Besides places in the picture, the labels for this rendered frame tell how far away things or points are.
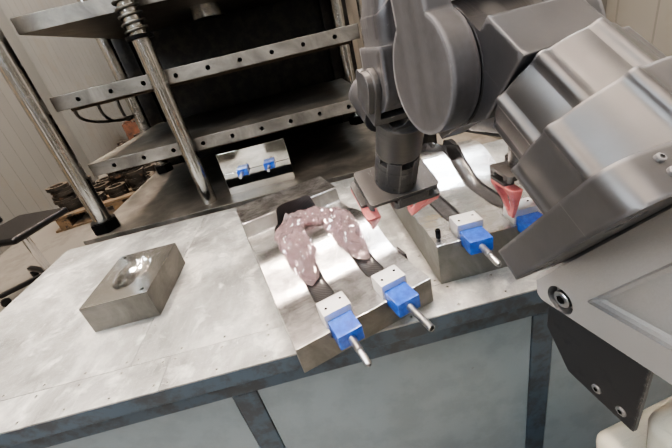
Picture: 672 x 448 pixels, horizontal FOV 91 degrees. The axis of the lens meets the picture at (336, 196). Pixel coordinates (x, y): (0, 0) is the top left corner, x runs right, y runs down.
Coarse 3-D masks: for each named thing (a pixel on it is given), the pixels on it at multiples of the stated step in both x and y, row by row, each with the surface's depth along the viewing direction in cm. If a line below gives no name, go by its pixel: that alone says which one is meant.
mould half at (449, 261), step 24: (480, 144) 88; (432, 168) 85; (480, 168) 83; (456, 192) 78; (408, 216) 78; (432, 216) 71; (480, 216) 66; (432, 240) 63; (456, 240) 61; (504, 240) 62; (432, 264) 67; (456, 264) 63; (480, 264) 64; (504, 264) 65
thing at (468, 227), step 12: (456, 216) 63; (468, 216) 62; (456, 228) 61; (468, 228) 61; (480, 228) 60; (468, 240) 58; (480, 240) 58; (492, 240) 58; (468, 252) 59; (480, 252) 59; (492, 252) 56
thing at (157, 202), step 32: (320, 128) 204; (352, 128) 188; (320, 160) 150; (352, 160) 141; (160, 192) 160; (192, 192) 149; (224, 192) 141; (256, 192) 133; (128, 224) 132; (160, 224) 128
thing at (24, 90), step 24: (336, 0) 167; (360, 0) 109; (336, 24) 172; (360, 24) 114; (0, 48) 102; (24, 72) 107; (120, 72) 168; (24, 96) 107; (48, 120) 112; (144, 120) 179; (360, 120) 192; (48, 144) 114; (72, 168) 119; (168, 168) 190; (96, 192) 126; (96, 216) 126
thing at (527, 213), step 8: (520, 200) 63; (528, 200) 63; (504, 208) 64; (520, 208) 61; (528, 208) 61; (536, 208) 61; (504, 216) 65; (520, 216) 61; (528, 216) 60; (536, 216) 60; (520, 224) 60; (528, 224) 58
